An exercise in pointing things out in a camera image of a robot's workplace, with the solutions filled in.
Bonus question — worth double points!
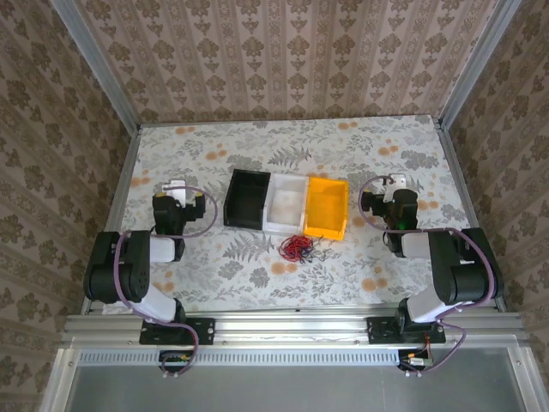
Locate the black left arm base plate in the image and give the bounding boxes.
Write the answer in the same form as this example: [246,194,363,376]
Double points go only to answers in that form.
[140,316,215,347]

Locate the aluminium mounting rail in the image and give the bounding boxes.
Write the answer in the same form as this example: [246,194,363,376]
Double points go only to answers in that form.
[59,312,533,348]

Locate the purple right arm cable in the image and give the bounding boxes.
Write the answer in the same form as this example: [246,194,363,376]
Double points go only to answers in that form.
[358,174,505,379]

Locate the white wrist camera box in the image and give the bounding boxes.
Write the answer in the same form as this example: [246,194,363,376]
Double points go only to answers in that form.
[161,179,188,207]
[383,173,407,203]

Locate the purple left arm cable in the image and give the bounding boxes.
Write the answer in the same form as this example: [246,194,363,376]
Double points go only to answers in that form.
[113,186,219,381]

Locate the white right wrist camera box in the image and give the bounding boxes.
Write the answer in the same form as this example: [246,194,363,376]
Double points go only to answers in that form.
[383,173,407,203]

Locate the thin red cable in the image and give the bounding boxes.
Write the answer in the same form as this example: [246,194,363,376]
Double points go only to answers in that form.
[277,233,312,263]

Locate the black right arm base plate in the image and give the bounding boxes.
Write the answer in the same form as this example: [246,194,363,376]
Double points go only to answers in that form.
[367,316,447,346]

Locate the black plastic bin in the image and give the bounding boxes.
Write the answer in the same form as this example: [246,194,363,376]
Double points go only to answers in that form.
[221,168,271,228]

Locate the black right connector box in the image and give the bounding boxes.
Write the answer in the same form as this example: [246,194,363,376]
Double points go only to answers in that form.
[397,348,434,373]

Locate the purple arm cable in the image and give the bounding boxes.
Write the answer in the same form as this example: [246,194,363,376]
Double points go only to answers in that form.
[113,186,219,381]
[358,174,505,379]

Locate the white plastic bin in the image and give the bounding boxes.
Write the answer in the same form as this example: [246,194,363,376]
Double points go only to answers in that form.
[263,173,311,235]

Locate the thin black cable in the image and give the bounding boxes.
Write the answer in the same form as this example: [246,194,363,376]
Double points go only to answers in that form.
[299,239,334,264]

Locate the black connector box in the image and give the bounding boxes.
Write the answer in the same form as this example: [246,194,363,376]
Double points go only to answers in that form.
[159,349,196,373]
[397,348,434,373]

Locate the yellow plastic bin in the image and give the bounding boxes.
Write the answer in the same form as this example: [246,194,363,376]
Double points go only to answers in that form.
[302,175,349,240]

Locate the floral patterned table cover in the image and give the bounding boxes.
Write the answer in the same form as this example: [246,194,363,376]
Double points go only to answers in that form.
[113,114,497,312]

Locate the black left connector box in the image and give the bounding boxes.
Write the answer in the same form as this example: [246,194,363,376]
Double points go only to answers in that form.
[159,349,196,373]

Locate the slotted grey cable duct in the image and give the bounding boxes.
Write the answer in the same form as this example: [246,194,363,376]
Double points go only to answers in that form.
[76,348,404,367]

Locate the aluminium frame post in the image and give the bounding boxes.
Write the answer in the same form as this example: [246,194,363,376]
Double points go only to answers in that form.
[50,0,142,130]
[437,0,516,130]

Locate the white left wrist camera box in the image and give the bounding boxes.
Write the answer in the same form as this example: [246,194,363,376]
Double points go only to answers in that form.
[161,179,188,207]

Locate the grey metal sheet panel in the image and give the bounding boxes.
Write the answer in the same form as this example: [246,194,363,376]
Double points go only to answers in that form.
[40,347,546,412]

